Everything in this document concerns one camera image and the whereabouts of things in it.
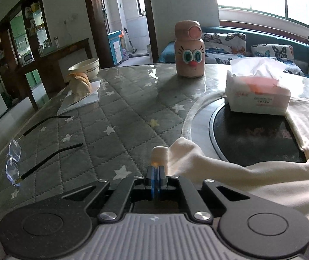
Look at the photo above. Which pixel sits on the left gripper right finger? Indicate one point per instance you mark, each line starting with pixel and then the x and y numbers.
pixel 161 180

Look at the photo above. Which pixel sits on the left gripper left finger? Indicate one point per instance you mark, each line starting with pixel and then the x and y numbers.
pixel 150 180

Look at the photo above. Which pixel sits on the cream white garment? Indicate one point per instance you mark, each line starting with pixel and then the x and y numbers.
pixel 286 183

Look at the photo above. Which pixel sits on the black round induction cooktop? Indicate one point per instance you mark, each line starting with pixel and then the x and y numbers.
pixel 249 138

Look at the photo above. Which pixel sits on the white paper sheet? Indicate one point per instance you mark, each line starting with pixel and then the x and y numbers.
pixel 68 104

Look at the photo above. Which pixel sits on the white ceramic bowl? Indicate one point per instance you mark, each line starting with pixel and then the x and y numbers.
pixel 90 67

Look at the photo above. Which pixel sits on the pink white tissue pack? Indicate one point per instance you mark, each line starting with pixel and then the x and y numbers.
pixel 255 85

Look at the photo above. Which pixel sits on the clear glasses black temples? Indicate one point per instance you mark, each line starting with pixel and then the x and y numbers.
pixel 20 149

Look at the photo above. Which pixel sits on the pink cartoon face bottle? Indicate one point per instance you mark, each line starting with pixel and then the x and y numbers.
pixel 189 49

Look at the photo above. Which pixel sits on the blue white storage cart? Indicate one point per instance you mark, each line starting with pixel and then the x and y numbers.
pixel 115 46

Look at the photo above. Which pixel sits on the left butterfly pillow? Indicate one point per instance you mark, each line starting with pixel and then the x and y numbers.
pixel 222 48

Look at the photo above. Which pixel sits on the butterfly pillow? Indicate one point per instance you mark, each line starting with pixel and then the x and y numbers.
pixel 280 53
pixel 222 48

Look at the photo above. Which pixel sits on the dark wooden cabinet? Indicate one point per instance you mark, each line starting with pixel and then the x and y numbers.
pixel 43 55

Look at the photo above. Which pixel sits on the right butterfly pillow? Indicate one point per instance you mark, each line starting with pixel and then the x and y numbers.
pixel 280 53

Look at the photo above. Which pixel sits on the teal sofa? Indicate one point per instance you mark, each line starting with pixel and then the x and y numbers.
pixel 301 50

